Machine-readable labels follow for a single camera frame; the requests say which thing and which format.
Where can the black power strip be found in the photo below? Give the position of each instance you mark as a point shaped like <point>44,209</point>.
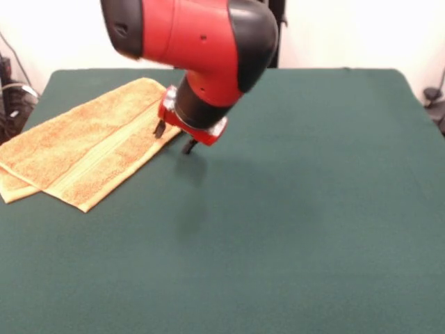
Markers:
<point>6,66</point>

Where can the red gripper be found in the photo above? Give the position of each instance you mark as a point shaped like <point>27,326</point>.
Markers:
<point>205,138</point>

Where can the dark green table cloth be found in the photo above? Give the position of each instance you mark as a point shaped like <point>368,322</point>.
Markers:
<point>278,208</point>

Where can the tan terry towel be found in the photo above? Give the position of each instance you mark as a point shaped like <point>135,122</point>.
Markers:
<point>87,139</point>

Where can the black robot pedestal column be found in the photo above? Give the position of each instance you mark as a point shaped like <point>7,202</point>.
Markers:
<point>274,52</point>

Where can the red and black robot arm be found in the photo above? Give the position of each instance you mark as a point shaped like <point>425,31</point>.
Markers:
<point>194,41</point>

